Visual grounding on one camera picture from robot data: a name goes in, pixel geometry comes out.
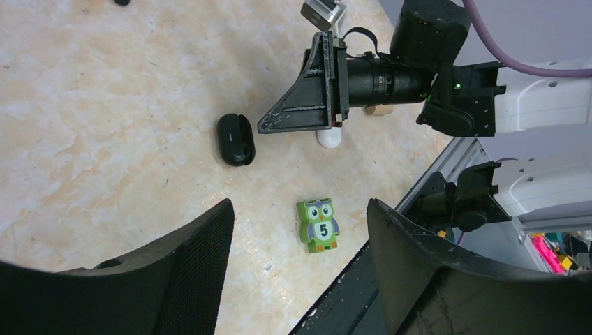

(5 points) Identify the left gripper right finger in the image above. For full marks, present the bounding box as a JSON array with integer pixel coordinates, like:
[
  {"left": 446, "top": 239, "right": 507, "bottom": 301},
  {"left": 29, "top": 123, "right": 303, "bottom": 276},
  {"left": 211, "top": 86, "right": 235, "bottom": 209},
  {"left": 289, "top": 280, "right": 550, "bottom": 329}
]
[{"left": 367, "top": 199, "right": 591, "bottom": 334}]

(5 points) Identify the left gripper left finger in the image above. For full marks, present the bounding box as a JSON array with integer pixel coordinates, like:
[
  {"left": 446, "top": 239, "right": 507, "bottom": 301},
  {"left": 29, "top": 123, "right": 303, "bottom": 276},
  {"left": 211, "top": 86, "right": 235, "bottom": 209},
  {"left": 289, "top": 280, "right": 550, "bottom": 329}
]
[{"left": 1, "top": 199, "right": 235, "bottom": 334}]

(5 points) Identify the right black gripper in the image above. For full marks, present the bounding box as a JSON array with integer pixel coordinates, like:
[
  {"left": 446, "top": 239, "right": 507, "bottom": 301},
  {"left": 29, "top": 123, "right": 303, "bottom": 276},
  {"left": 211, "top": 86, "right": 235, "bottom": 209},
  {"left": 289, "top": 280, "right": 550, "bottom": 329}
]
[{"left": 257, "top": 31, "right": 349, "bottom": 134}]

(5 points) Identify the white earbud charging case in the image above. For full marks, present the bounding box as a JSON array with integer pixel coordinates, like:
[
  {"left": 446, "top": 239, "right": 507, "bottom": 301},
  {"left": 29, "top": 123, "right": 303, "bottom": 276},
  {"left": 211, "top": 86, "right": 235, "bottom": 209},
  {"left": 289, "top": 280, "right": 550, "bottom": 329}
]
[{"left": 316, "top": 127, "right": 342, "bottom": 149}]

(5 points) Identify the black earbud charging case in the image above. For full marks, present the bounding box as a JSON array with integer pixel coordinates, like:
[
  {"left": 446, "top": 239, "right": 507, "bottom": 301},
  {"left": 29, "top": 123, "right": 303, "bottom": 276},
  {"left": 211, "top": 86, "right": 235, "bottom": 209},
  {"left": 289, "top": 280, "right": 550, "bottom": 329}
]
[{"left": 216, "top": 113, "right": 256, "bottom": 167}]

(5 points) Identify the black earbud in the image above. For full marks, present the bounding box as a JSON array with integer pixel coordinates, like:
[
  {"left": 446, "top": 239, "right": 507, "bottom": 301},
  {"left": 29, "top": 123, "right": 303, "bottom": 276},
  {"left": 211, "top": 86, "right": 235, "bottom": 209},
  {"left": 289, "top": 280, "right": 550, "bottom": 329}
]
[{"left": 114, "top": 0, "right": 131, "bottom": 6}]

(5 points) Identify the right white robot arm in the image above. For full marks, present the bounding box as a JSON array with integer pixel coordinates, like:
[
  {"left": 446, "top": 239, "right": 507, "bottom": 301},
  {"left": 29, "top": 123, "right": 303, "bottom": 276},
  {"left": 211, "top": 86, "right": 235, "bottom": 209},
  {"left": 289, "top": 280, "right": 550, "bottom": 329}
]
[{"left": 257, "top": 1, "right": 591, "bottom": 232}]

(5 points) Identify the wooden cylinder block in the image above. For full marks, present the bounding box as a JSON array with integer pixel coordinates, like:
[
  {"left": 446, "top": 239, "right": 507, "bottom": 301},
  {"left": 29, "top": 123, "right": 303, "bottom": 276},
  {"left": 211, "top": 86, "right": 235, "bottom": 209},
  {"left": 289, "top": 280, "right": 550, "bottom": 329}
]
[{"left": 364, "top": 105, "right": 394, "bottom": 116}]

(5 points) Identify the green owl number block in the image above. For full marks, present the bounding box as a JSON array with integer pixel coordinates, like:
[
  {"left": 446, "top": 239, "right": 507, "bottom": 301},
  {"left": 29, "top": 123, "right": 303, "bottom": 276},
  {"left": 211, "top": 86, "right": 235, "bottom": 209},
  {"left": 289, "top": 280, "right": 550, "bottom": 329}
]
[{"left": 296, "top": 198, "right": 340, "bottom": 254}]

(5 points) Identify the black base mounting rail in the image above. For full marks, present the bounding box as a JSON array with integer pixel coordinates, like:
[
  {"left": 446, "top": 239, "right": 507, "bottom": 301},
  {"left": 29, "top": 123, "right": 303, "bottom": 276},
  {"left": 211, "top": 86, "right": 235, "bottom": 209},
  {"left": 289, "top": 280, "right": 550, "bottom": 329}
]
[{"left": 290, "top": 137, "right": 487, "bottom": 334}]

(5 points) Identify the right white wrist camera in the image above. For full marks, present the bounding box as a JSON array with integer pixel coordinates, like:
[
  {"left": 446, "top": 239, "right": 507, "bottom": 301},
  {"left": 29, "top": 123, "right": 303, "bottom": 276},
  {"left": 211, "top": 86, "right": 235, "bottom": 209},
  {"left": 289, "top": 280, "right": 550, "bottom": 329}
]
[{"left": 300, "top": 0, "right": 348, "bottom": 37}]

